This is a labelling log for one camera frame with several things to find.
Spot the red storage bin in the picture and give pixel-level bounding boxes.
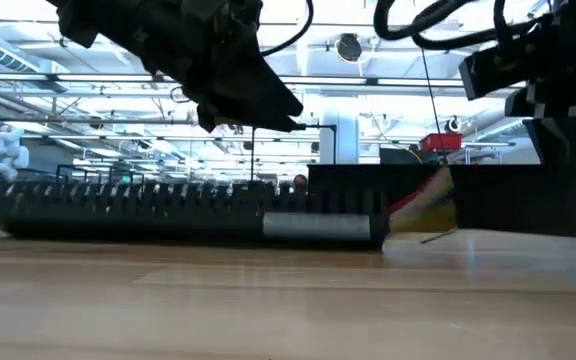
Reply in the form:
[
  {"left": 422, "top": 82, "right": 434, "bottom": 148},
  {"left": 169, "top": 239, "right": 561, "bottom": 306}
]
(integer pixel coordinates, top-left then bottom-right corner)
[{"left": 418, "top": 132, "right": 465, "bottom": 153}]

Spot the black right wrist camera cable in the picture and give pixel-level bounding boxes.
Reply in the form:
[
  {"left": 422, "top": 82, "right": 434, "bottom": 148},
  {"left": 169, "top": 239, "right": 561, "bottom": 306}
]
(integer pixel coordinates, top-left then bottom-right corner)
[{"left": 372, "top": 0, "right": 549, "bottom": 51}]

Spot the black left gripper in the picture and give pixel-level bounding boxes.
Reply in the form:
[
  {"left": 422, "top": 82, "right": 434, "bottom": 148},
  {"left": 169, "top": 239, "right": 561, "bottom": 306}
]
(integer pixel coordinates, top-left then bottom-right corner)
[{"left": 140, "top": 0, "right": 303, "bottom": 132}]

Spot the long thin black cable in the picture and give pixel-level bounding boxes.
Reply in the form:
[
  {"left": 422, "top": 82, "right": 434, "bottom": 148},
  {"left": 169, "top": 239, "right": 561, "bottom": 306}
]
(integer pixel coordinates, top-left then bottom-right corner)
[{"left": 420, "top": 47, "right": 450, "bottom": 165}]

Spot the long ceiling light bar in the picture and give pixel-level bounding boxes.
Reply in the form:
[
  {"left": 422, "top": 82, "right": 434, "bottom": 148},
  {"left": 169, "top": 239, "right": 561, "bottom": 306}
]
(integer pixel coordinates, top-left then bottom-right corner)
[{"left": 0, "top": 72, "right": 524, "bottom": 90}]

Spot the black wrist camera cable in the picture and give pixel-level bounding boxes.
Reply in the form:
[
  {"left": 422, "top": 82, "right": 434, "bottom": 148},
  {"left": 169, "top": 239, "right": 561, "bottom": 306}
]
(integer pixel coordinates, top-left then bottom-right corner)
[
  {"left": 260, "top": 0, "right": 316, "bottom": 57},
  {"left": 372, "top": 0, "right": 549, "bottom": 51}
]

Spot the yellow cable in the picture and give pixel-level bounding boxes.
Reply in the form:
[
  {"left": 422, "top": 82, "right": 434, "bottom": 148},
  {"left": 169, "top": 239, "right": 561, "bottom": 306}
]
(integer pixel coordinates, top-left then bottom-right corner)
[{"left": 392, "top": 189, "right": 457, "bottom": 234}]

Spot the black hanging cable coil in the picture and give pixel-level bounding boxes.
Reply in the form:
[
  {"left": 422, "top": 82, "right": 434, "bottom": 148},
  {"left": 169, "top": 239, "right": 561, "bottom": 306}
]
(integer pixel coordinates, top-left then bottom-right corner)
[{"left": 168, "top": 85, "right": 192, "bottom": 105}]

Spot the black raceway cover strip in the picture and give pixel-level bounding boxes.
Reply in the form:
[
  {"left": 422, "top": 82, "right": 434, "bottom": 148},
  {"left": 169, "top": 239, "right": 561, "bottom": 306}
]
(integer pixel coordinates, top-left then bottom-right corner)
[{"left": 307, "top": 162, "right": 576, "bottom": 241}]

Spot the black slotted cable raceway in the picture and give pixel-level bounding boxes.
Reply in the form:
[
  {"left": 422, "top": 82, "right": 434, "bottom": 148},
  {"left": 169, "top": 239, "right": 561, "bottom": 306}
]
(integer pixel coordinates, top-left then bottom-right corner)
[{"left": 0, "top": 179, "right": 390, "bottom": 251}]

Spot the black left wrist camera cable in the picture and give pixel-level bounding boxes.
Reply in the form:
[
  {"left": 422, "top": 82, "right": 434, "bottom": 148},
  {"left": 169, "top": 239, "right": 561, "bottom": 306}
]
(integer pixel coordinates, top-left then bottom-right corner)
[{"left": 260, "top": 0, "right": 316, "bottom": 57}]

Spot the black camera stand frame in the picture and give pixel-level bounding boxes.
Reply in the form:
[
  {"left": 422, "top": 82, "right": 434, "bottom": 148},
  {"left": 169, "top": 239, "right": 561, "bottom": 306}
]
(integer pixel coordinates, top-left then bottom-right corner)
[{"left": 250, "top": 123, "right": 338, "bottom": 184}]

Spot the black zip tie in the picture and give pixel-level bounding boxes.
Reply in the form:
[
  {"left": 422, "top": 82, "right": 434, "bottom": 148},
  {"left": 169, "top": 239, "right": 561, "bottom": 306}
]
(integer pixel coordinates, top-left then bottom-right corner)
[{"left": 419, "top": 228, "right": 459, "bottom": 246}]

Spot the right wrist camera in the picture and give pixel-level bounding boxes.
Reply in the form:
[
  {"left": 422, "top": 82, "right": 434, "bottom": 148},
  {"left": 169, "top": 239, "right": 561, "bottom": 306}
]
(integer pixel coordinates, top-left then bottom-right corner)
[{"left": 460, "top": 29, "right": 559, "bottom": 101}]

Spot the white structural column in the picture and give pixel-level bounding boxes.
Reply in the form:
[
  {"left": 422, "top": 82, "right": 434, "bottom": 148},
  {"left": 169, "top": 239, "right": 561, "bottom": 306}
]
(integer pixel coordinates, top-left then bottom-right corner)
[{"left": 319, "top": 110, "right": 362, "bottom": 165}]

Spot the black ceiling cable reel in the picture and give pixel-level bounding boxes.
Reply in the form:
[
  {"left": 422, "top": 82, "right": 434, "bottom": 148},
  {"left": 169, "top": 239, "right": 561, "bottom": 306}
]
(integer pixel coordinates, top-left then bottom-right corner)
[{"left": 335, "top": 32, "right": 364, "bottom": 64}]

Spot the dark computer monitor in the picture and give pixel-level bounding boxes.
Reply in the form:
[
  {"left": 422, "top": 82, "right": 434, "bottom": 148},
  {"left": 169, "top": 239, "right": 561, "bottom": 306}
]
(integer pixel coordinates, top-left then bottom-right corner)
[{"left": 379, "top": 146, "right": 442, "bottom": 165}]

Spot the white robot figure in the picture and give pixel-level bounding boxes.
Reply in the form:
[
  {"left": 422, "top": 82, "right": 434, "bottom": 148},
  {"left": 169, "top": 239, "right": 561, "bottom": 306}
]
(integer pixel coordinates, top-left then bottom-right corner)
[{"left": 0, "top": 124, "right": 31, "bottom": 182}]

